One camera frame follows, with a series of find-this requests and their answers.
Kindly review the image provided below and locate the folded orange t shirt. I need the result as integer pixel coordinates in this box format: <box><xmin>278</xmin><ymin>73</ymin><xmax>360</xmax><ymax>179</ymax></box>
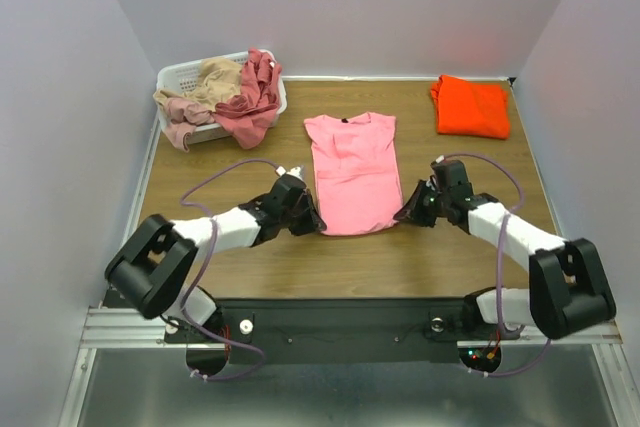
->
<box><xmin>430</xmin><ymin>75</ymin><xmax>511</xmax><ymax>140</ymax></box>

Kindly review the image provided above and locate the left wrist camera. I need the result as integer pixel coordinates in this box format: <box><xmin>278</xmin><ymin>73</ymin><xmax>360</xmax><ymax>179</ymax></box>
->
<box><xmin>275</xmin><ymin>165</ymin><xmax>304</xmax><ymax>181</ymax></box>

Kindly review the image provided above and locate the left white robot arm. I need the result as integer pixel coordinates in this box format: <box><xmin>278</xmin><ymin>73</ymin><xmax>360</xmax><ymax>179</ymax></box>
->
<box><xmin>104</xmin><ymin>173</ymin><xmax>326</xmax><ymax>341</ymax></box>

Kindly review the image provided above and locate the white plastic laundry basket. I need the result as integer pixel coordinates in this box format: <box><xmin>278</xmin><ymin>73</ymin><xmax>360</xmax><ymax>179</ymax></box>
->
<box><xmin>153</xmin><ymin>49</ymin><xmax>287</xmax><ymax>151</ymax></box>

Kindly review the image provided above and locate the dark red t shirt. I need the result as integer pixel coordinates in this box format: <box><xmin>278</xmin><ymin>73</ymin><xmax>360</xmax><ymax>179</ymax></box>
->
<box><xmin>213</xmin><ymin>49</ymin><xmax>282</xmax><ymax>149</ymax></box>

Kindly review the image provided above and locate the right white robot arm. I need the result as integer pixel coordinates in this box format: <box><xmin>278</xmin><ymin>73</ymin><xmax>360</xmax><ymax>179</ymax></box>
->
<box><xmin>394</xmin><ymin>157</ymin><xmax>617</xmax><ymax>340</ymax></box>

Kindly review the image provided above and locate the beige t shirt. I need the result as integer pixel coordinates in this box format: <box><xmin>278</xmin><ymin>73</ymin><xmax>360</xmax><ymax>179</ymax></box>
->
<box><xmin>153</xmin><ymin>57</ymin><xmax>243</xmax><ymax>110</ymax></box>

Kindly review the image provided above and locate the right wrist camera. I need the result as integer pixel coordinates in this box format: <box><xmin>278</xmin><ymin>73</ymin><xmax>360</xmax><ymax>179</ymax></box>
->
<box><xmin>431</xmin><ymin>156</ymin><xmax>449</xmax><ymax>168</ymax></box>

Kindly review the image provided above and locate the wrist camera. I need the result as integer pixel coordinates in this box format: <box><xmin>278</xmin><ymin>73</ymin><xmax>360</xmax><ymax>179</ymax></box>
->
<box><xmin>275</xmin><ymin>165</ymin><xmax>304</xmax><ymax>181</ymax></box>
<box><xmin>431</xmin><ymin>156</ymin><xmax>449</xmax><ymax>168</ymax></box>

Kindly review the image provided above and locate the aluminium frame rail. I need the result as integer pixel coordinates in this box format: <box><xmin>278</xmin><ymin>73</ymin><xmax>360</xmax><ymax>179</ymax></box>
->
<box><xmin>55</xmin><ymin>111</ymin><xmax>176</xmax><ymax>427</ymax></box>

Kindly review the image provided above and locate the dusty pink t shirt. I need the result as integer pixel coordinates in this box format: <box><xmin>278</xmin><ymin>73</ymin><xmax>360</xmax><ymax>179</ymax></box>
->
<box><xmin>164</xmin><ymin>97</ymin><xmax>215</xmax><ymax>152</ymax></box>

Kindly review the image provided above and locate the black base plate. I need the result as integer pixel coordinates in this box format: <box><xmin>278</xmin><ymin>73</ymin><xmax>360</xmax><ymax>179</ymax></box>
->
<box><xmin>164</xmin><ymin>297</ymin><xmax>502</xmax><ymax>373</ymax></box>

